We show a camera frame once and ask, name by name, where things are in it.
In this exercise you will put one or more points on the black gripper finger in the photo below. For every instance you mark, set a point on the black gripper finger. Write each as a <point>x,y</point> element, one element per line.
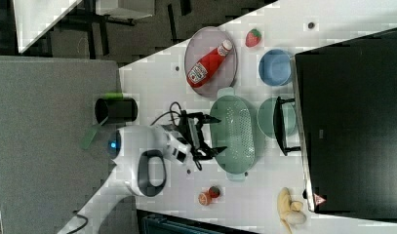
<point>208,119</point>
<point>210,153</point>

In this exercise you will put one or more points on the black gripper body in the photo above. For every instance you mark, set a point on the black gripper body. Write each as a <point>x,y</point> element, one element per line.
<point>190,127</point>

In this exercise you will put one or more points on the green plastic strainer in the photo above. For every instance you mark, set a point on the green plastic strainer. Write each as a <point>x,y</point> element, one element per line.
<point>235,132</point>

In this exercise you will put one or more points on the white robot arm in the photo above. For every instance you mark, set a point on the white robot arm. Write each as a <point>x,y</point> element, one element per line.
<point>140,154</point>

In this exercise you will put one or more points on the toy orange slice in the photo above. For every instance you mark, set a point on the toy orange slice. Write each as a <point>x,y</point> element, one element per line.
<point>205,199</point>

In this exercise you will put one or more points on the plush ketchup bottle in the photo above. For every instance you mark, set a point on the plush ketchup bottle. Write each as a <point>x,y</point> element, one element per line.
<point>204,69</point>

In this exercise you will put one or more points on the green plastic cup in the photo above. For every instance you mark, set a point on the green plastic cup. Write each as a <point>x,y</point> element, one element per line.
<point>266,114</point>

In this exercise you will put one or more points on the black utensil holder cup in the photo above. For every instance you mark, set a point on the black utensil holder cup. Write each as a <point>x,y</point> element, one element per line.
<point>126,109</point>

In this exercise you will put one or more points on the grey round plate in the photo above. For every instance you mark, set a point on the grey round plate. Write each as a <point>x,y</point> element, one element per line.
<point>201,43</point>

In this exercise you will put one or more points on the blue plastic cup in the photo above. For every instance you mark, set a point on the blue plastic cup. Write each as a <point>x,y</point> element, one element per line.
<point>275,68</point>

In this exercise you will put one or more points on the blue crate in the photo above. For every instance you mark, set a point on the blue crate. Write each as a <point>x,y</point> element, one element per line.
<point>159,224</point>

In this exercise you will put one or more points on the toy strawberry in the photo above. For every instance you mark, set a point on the toy strawberry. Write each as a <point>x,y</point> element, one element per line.
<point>253,37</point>

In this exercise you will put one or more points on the toy peeled banana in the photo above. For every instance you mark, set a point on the toy peeled banana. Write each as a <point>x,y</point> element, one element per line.
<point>289,211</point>

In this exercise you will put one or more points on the black toaster oven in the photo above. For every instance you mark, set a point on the black toaster oven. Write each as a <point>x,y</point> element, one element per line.
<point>346,107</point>

